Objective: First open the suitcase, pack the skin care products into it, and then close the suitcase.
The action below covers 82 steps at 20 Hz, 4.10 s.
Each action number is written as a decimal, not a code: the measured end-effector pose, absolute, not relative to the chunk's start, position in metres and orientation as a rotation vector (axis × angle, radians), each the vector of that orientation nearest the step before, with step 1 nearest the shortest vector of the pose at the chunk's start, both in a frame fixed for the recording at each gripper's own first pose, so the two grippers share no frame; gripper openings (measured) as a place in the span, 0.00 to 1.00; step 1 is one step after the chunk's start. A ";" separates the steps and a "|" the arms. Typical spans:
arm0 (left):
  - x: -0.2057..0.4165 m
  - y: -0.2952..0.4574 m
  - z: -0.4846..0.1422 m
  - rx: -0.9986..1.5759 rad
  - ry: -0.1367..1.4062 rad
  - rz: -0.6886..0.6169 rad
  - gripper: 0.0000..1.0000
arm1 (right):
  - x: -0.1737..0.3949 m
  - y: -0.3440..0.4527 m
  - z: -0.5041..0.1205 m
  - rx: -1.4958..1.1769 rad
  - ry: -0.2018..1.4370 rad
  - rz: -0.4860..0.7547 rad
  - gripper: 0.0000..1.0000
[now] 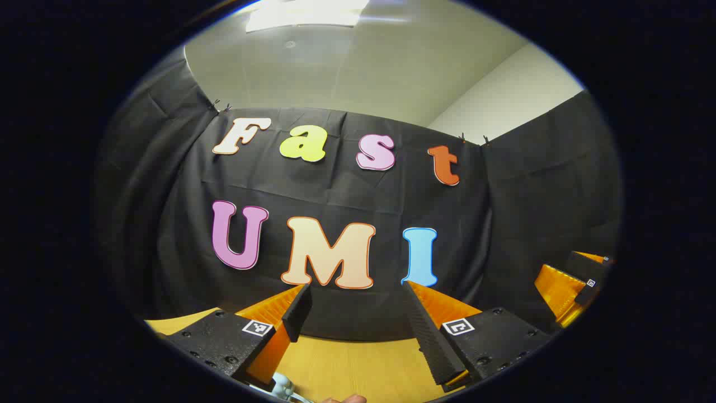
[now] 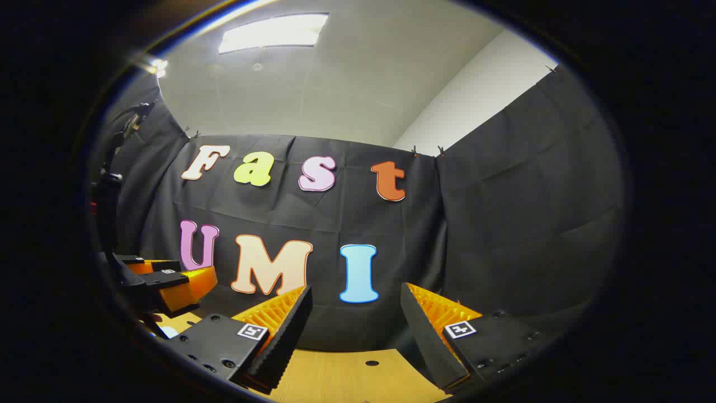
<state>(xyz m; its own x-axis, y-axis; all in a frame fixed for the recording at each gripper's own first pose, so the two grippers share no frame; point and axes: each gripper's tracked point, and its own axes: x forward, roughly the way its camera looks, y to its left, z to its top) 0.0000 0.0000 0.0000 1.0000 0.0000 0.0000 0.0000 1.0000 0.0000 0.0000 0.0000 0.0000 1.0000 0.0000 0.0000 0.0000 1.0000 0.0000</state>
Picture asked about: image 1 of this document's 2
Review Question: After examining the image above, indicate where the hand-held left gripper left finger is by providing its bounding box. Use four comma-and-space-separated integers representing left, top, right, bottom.
161, 284, 313, 392

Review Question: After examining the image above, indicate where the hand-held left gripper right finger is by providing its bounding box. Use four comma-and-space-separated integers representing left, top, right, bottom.
403, 280, 553, 392

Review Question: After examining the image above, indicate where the black backdrop cloth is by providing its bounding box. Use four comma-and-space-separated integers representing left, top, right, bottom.
95, 56, 624, 342

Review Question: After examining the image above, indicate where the ceiling light panel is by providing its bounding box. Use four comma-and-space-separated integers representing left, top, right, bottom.
246, 0, 370, 32

